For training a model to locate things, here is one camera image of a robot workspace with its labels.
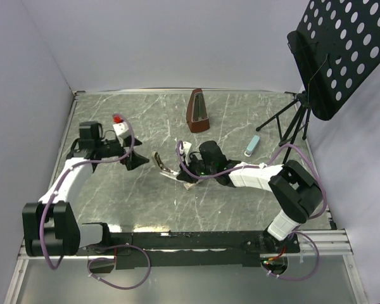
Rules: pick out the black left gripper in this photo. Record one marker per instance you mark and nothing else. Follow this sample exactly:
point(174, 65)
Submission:
point(133, 160)

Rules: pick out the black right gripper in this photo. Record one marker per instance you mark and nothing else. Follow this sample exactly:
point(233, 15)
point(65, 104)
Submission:
point(183, 175)

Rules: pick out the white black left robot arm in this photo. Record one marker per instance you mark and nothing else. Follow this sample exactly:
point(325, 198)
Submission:
point(49, 225)

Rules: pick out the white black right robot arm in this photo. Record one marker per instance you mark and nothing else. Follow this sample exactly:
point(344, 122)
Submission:
point(298, 192)

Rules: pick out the white staple box sleeve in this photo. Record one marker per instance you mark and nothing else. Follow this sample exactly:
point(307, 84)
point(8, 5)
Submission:
point(189, 185)

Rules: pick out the brown wooden metronome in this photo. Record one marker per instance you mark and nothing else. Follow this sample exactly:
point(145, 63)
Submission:
point(196, 115)

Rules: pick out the black perforated music stand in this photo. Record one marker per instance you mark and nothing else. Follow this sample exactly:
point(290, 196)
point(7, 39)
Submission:
point(335, 113)

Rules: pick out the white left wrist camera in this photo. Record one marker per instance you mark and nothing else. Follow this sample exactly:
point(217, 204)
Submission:
point(121, 130)

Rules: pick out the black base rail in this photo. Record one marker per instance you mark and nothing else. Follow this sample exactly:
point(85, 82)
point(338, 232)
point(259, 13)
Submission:
point(180, 249)

